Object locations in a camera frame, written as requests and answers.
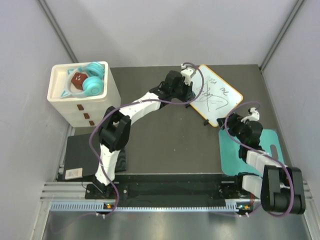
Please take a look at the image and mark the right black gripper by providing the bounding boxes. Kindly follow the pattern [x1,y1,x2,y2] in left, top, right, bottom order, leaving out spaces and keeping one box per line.
[217,113,248,145]

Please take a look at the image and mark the yellow framed whiteboard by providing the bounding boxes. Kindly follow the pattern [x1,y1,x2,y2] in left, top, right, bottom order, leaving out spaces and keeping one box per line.
[190,64,244,127]

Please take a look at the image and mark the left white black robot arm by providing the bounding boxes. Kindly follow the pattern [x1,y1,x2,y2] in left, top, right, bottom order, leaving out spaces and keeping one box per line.
[93,67,196,199]

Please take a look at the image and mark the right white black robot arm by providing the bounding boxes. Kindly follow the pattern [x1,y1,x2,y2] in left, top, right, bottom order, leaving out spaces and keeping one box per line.
[217,109,306,217]

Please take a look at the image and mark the teal cutting board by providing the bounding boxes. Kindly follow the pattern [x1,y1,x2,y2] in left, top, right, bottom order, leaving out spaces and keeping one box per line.
[218,129,285,176]

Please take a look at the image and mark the teal cat ear headphones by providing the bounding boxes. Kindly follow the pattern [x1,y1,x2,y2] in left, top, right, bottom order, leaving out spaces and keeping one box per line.
[60,62,105,98]

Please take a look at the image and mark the white drawer unit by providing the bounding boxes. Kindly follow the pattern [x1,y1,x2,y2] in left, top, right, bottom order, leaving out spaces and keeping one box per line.
[47,61,121,128]

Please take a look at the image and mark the dark red cube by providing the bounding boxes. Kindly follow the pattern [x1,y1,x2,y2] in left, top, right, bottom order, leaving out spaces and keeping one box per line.
[71,72,88,91]

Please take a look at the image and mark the black box with label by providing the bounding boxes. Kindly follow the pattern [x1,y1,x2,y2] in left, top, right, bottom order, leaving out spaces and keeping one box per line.
[62,133,129,181]

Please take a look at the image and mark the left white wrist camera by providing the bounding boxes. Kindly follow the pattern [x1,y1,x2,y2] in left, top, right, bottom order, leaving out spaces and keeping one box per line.
[180,62,198,86]

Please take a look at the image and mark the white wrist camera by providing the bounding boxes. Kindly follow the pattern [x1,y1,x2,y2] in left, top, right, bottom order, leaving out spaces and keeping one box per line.
[180,62,198,86]
[247,107,260,122]

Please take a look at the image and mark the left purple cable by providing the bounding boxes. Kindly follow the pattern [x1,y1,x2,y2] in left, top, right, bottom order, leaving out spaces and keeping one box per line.
[49,61,227,235]

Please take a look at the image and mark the purple cable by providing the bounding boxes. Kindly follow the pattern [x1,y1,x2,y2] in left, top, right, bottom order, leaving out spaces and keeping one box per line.
[49,61,227,235]
[224,100,298,218]

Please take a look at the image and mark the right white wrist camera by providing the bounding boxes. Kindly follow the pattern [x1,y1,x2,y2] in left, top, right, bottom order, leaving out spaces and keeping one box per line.
[247,107,260,122]

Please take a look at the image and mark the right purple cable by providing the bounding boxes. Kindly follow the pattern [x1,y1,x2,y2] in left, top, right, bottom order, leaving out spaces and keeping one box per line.
[224,100,298,218]

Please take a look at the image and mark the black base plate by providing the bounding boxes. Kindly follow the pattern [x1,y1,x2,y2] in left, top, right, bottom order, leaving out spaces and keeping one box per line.
[85,173,252,207]

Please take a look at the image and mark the grey slotted cable duct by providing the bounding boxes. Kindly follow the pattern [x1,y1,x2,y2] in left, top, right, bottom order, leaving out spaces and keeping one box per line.
[50,201,253,213]

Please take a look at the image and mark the aluminium frame rail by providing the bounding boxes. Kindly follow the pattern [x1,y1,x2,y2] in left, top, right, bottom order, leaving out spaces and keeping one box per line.
[40,182,90,201]

